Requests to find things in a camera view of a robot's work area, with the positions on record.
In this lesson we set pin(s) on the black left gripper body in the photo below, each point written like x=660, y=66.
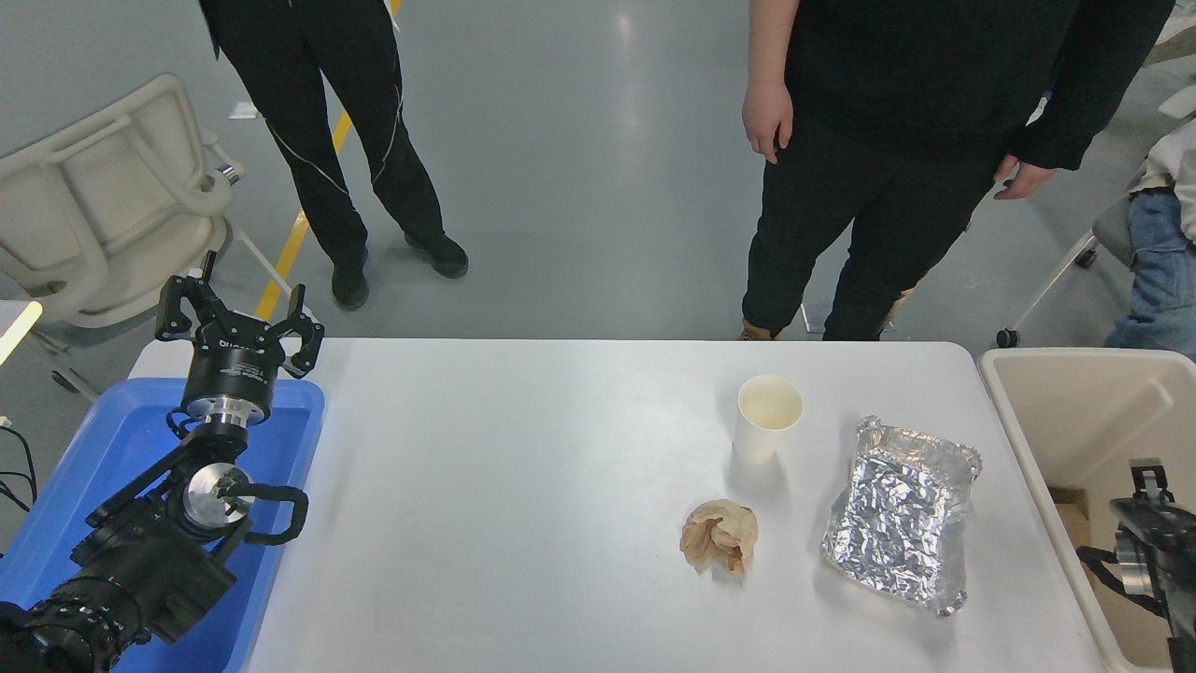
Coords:
x=234, y=369

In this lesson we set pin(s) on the white paper cup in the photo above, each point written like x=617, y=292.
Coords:
x=761, y=435

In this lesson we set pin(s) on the person's left forearm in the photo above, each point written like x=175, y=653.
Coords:
x=1093, y=93

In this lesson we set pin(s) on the person's right forearm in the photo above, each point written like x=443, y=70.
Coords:
x=771, y=42

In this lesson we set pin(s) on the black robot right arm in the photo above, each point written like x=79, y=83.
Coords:
x=1168, y=561

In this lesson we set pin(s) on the person's right hand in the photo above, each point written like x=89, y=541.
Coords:
x=766, y=117

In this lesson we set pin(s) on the person's left hand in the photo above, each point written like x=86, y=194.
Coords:
x=1023, y=179

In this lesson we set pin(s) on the blue plastic tray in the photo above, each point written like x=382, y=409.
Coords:
x=112, y=439

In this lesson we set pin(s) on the folded white plastic chair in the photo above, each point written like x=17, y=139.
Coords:
x=103, y=196

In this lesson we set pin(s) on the small white floor tag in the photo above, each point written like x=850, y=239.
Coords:
x=244, y=110

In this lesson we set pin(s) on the person with striped trousers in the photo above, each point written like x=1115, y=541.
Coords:
x=318, y=112

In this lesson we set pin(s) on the crumpled tan paper ball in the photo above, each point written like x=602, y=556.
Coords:
x=718, y=537

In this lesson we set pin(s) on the metal floor plate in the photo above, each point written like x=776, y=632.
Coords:
x=811, y=320

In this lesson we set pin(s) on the silver foil tray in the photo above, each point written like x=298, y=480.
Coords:
x=897, y=514

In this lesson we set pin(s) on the person with tan boots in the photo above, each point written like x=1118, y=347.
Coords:
x=897, y=140

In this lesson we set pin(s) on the grey office chair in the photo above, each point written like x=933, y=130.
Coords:
x=1051, y=280

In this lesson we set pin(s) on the large pale plastic bin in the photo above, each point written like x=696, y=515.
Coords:
x=1056, y=421

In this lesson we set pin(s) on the seated person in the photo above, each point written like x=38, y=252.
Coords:
x=1163, y=271

